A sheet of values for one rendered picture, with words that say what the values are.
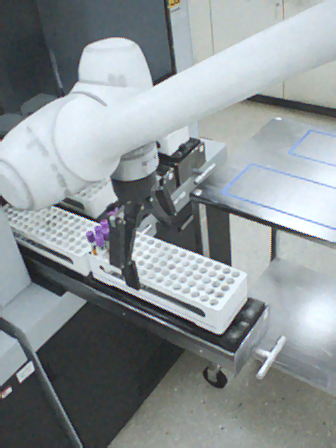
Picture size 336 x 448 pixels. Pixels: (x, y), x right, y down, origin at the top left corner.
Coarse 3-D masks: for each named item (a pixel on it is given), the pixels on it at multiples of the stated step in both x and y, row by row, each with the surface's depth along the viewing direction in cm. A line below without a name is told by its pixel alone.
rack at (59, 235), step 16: (16, 208) 114; (48, 208) 113; (16, 224) 109; (32, 224) 108; (48, 224) 107; (64, 224) 108; (80, 224) 107; (96, 224) 105; (16, 240) 111; (32, 240) 109; (48, 240) 103; (64, 240) 103; (80, 240) 102; (48, 256) 106; (64, 256) 107; (80, 256) 98
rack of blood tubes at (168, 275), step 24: (144, 240) 98; (96, 264) 95; (144, 264) 92; (168, 264) 90; (192, 264) 90; (216, 264) 89; (120, 288) 95; (144, 288) 93; (168, 288) 86; (192, 288) 85; (216, 288) 85; (240, 288) 85; (192, 312) 88; (216, 312) 81
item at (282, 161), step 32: (288, 128) 138; (320, 128) 136; (256, 160) 126; (288, 160) 125; (320, 160) 123; (192, 192) 118; (224, 192) 117; (256, 192) 115; (288, 192) 114; (320, 192) 113; (288, 224) 105; (320, 224) 104; (256, 288) 164; (288, 288) 163; (320, 288) 161; (288, 320) 152; (320, 320) 150; (288, 352) 143; (320, 352) 141; (224, 384) 163; (320, 384) 133
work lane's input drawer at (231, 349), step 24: (24, 264) 111; (48, 264) 106; (72, 288) 103; (96, 288) 99; (120, 312) 97; (144, 312) 92; (168, 312) 92; (240, 312) 87; (264, 312) 89; (168, 336) 91; (192, 336) 87; (216, 336) 84; (240, 336) 84; (216, 360) 86; (240, 360) 85; (264, 360) 87
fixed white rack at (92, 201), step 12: (108, 180) 119; (84, 192) 115; (96, 192) 116; (108, 192) 116; (60, 204) 121; (72, 204) 122; (84, 204) 114; (96, 204) 114; (108, 204) 118; (96, 216) 115
